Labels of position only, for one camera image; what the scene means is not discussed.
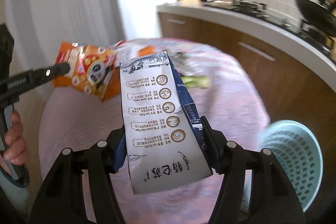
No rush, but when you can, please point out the white blue milk carton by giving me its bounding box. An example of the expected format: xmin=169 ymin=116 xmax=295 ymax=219
xmin=120 ymin=51 xmax=213 ymax=195

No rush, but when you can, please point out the orange panda snack bag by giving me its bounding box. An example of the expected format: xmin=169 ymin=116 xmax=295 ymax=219
xmin=52 ymin=41 xmax=121 ymax=102

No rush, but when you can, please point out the wooden kitchen cabinet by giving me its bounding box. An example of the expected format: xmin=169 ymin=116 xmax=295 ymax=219
xmin=158 ymin=11 xmax=335 ymax=217

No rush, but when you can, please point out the person's left hand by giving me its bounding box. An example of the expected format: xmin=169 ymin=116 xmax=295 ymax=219
xmin=1 ymin=110 xmax=29 ymax=174

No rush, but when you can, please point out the pink patterned tablecloth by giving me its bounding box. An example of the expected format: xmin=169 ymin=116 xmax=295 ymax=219
xmin=38 ymin=38 xmax=271 ymax=224

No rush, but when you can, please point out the light blue plastic basket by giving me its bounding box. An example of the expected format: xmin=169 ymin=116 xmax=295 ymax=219
xmin=259 ymin=120 xmax=323 ymax=211

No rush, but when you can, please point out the black gas stove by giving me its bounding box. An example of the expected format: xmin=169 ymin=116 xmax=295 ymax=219
xmin=204 ymin=0 xmax=335 ymax=61

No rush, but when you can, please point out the black wok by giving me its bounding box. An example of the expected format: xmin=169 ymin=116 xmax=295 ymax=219
xmin=295 ymin=0 xmax=335 ymax=37

